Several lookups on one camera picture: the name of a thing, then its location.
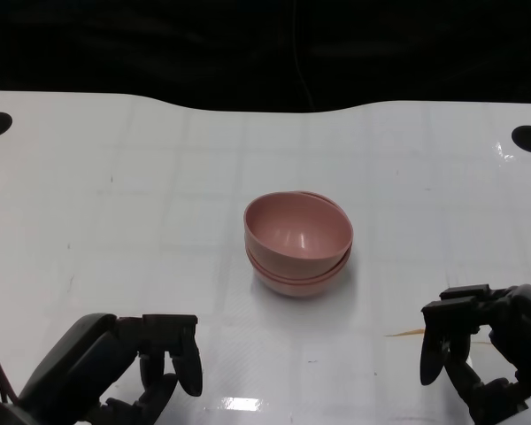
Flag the pink plastic bowl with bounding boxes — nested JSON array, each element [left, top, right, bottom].
[[244, 189, 354, 281], [242, 190, 354, 272], [247, 251, 353, 303]]

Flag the thin dark strap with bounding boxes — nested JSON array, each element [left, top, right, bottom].
[[0, 359, 18, 403]]

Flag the black backdrop cloth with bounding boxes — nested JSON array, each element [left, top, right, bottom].
[[0, 0, 531, 114]]

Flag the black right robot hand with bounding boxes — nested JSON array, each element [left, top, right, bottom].
[[419, 282, 531, 425]]

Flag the thin black hanging cable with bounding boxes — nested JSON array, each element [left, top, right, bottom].
[[293, 0, 316, 112]]

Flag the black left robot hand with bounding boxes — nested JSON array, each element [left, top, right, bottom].
[[16, 313, 204, 425]]

